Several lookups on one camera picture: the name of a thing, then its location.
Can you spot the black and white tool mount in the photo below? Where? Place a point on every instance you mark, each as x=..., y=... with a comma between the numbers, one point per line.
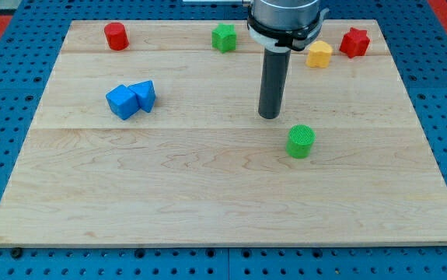
x=284, y=40

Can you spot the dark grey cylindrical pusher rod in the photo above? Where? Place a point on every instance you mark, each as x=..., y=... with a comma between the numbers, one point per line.
x=274, y=74

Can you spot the yellow heart block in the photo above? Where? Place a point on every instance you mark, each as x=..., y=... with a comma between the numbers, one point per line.
x=319, y=55

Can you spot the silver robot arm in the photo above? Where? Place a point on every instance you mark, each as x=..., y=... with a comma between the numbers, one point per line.
x=280, y=26

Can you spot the green star block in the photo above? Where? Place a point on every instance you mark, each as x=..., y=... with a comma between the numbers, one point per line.
x=224, y=37

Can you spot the red star block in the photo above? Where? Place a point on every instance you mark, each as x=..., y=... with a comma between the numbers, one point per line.
x=355, y=42

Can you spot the green cylinder block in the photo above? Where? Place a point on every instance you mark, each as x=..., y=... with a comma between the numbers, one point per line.
x=300, y=141

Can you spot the blue triangular prism block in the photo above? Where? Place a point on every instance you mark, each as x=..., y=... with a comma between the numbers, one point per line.
x=145, y=93

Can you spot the light wooden board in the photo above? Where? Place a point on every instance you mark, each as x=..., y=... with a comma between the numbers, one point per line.
x=203, y=169

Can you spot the blue cube block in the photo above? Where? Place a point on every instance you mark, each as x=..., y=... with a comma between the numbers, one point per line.
x=122, y=102

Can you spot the red cylinder block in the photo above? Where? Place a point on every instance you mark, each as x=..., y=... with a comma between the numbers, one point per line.
x=116, y=36

